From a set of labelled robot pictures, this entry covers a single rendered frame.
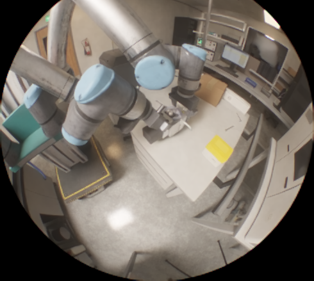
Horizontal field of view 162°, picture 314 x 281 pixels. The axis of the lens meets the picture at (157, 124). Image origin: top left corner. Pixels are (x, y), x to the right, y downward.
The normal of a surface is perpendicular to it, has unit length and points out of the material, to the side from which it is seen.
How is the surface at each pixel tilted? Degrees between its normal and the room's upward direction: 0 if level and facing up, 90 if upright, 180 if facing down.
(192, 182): 0
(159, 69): 94
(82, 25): 90
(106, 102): 98
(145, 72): 94
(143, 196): 0
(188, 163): 0
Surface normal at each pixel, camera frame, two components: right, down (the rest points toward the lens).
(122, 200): 0.05, -0.64
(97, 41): 0.63, 0.61
